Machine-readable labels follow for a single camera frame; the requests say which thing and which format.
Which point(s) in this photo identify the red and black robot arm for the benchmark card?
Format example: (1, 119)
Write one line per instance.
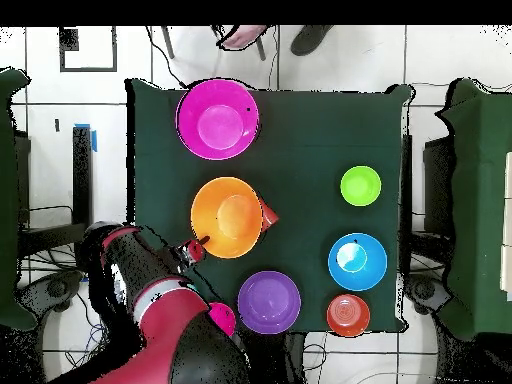
(168, 320)

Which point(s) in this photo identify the orange-red plastic cup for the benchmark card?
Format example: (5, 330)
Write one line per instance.
(270, 216)

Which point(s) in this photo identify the small orange bowl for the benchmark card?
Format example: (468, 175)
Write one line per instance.
(348, 316)

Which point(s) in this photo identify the large orange bowl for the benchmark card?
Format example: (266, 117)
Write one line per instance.
(224, 216)

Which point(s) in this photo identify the person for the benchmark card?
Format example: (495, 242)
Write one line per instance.
(310, 40)

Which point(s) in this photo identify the black metal stand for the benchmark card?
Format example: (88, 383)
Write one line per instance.
(436, 180)
(82, 180)

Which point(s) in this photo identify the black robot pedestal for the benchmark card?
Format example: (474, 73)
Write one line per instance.
(276, 360)

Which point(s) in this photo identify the person's hand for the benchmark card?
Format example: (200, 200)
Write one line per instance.
(244, 36)

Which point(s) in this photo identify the blue floor tape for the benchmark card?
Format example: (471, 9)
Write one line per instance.
(94, 140)

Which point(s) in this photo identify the small crimson bowl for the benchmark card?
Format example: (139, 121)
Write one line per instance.
(224, 316)

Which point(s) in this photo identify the dark green tablecloth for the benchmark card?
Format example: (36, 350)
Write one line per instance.
(300, 128)

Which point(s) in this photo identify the purple bowl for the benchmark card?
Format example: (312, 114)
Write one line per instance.
(270, 302)

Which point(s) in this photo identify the large blue bowl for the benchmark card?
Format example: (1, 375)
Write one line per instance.
(360, 272)

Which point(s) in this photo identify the green cloth side table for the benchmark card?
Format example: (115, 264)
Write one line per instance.
(480, 200)
(8, 200)

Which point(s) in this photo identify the black square floor frame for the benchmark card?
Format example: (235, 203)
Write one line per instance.
(88, 70)

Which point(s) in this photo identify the large pink bowl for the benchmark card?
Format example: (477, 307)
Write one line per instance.
(218, 120)

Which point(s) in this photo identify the small green bowl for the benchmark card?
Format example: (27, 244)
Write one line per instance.
(360, 186)

